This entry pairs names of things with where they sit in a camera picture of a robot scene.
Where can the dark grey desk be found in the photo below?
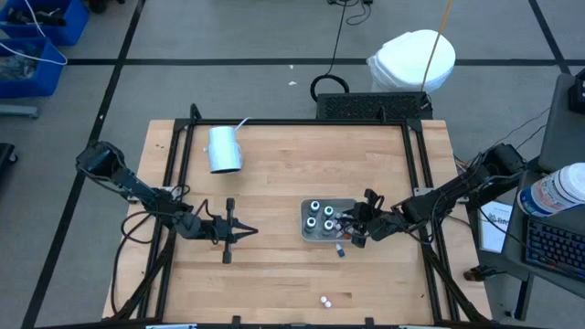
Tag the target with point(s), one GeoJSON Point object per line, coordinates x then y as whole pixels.
{"type": "Point", "coordinates": [514, 260]}

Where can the large black-tipped colouring bottle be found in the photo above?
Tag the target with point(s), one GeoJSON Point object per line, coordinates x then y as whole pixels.
{"type": "Point", "coordinates": [310, 222]}

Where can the grey metal mount plate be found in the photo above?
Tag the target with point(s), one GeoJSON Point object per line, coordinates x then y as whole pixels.
{"type": "Point", "coordinates": [419, 191]}

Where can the black aluminium table frame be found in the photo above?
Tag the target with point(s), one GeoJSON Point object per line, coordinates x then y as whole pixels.
{"type": "Point", "coordinates": [297, 122]}

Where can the large blue-tipped colouring bottle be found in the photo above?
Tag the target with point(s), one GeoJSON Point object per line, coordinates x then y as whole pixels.
{"type": "Point", "coordinates": [313, 205]}

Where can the grey cart top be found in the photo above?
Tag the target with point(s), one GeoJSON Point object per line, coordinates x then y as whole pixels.
{"type": "Point", "coordinates": [560, 132]}

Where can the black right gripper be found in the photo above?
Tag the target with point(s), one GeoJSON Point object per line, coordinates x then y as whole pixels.
{"type": "Point", "coordinates": [377, 224]}

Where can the white bagged trash bin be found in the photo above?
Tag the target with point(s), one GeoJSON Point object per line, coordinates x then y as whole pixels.
{"type": "Point", "coordinates": [402, 59]}

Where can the black device on cart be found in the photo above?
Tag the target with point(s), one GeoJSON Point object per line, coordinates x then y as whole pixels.
{"type": "Point", "coordinates": [578, 93]}

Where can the large green-tipped colouring bottle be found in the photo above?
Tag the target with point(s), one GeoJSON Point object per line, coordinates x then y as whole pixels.
{"type": "Point", "coordinates": [328, 210]}

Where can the small blue dropper bottle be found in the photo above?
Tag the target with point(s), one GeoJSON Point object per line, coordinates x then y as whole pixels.
{"type": "Point", "coordinates": [339, 250]}

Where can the grey metal bar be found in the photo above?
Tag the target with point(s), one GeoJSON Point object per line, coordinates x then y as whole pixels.
{"type": "Point", "coordinates": [18, 111]}

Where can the blue storage bin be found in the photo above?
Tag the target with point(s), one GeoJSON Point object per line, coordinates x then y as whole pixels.
{"type": "Point", "coordinates": [77, 18]}
{"type": "Point", "coordinates": [41, 84]}

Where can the black backlit keyboard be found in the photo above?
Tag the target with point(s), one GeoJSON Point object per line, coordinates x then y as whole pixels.
{"type": "Point", "coordinates": [557, 249]}

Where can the black caster foot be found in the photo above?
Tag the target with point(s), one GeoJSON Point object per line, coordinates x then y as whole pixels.
{"type": "Point", "coordinates": [475, 274]}

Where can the black perforated computer case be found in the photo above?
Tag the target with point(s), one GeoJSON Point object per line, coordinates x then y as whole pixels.
{"type": "Point", "coordinates": [365, 106]}

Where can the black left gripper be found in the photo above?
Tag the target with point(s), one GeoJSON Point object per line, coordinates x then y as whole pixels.
{"type": "Point", "coordinates": [217, 229]}

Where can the white paper sheet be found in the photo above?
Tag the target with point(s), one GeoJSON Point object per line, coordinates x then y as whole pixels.
{"type": "Point", "coordinates": [491, 237]}

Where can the black floor object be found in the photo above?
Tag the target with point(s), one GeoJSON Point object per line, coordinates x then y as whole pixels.
{"type": "Point", "coordinates": [5, 157]}

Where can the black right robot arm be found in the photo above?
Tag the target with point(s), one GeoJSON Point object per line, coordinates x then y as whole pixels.
{"type": "Point", "coordinates": [457, 187]}

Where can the white wipes canister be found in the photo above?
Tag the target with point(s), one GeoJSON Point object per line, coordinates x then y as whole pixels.
{"type": "Point", "coordinates": [553, 189]}

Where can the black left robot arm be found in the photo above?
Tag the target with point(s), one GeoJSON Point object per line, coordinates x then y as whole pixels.
{"type": "Point", "coordinates": [132, 185]}

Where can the grey plastic bin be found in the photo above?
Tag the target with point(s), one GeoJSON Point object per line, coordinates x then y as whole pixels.
{"type": "Point", "coordinates": [343, 205]}

